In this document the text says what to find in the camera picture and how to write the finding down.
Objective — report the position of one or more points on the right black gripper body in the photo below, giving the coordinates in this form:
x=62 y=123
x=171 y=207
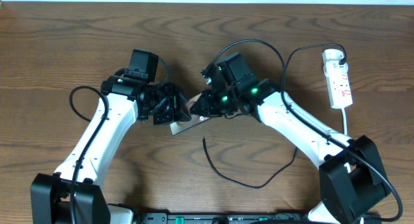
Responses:
x=223 y=102

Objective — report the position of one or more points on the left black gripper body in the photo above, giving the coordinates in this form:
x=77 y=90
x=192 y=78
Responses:
x=169 y=108

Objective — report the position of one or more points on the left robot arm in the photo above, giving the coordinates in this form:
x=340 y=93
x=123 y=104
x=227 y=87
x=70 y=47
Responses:
x=73 y=193

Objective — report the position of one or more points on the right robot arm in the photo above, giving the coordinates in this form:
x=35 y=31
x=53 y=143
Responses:
x=352 y=175

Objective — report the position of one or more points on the white USB charger plug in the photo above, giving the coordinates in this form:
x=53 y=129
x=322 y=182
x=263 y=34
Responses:
x=334 y=54

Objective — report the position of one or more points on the white power strip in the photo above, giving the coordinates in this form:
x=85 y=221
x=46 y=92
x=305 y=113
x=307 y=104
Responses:
x=338 y=84

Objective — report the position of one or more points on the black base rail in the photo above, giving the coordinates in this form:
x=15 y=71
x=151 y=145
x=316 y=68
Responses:
x=163 y=218

